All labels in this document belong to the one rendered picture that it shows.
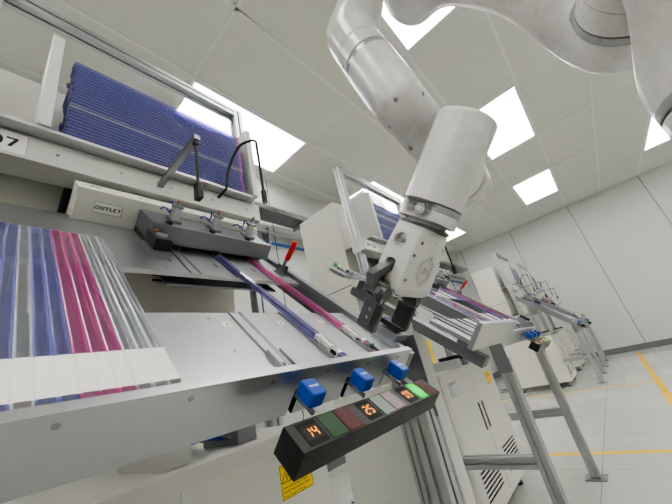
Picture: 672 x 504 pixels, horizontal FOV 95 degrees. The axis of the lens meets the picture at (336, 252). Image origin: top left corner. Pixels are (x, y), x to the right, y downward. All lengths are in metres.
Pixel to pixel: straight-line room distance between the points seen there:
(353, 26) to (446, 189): 0.36
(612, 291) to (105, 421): 7.96
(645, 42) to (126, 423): 0.63
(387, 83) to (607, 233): 7.76
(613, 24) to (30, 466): 0.73
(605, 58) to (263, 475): 0.91
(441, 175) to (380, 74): 0.21
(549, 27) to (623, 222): 7.65
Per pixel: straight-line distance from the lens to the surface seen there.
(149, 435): 0.38
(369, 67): 0.58
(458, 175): 0.44
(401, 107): 0.54
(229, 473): 0.75
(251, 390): 0.40
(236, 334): 0.52
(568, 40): 0.63
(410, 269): 0.42
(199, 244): 0.89
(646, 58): 0.52
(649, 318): 8.03
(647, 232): 8.18
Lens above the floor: 0.71
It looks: 22 degrees up
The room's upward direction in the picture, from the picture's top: 13 degrees counter-clockwise
